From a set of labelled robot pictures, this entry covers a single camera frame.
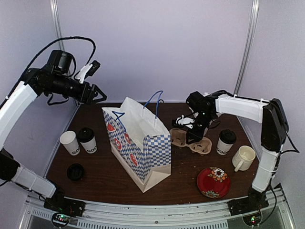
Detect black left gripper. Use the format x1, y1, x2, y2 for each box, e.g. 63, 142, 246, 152
46, 73, 107, 104

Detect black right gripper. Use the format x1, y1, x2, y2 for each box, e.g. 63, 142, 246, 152
186, 111, 215, 144

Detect brown pulp cup carrier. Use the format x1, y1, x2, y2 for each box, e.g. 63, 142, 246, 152
169, 128, 213, 156

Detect black plastic cup lid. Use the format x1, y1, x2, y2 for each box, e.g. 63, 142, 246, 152
77, 127, 95, 143

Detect white paper coffee cup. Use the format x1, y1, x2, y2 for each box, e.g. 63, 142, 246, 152
81, 139, 97, 154

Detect blue checkered paper bag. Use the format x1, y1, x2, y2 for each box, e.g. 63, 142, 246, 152
102, 97, 172, 193

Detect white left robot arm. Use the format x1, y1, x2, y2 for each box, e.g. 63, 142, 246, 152
0, 50, 107, 212

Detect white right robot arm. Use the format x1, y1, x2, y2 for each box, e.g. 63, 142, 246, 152
186, 90, 289, 211

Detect cream ceramic mug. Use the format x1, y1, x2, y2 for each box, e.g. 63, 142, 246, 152
232, 146, 256, 172

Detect red floral plate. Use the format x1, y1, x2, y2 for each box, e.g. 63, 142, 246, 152
196, 167, 231, 199

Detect black plastic lid stack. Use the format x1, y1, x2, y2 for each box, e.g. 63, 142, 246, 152
67, 163, 84, 181

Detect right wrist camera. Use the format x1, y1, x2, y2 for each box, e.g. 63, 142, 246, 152
172, 115, 195, 129

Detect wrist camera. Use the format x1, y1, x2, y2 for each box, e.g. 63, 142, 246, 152
172, 115, 195, 129
74, 60, 101, 84

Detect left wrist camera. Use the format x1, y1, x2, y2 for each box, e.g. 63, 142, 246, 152
74, 60, 101, 84

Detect aluminium front rail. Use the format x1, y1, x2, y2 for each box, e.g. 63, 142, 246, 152
17, 188, 297, 229

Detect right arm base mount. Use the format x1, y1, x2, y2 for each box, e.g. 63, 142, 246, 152
227, 187, 269, 216

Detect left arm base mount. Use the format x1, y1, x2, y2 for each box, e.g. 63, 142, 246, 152
43, 188, 86, 217

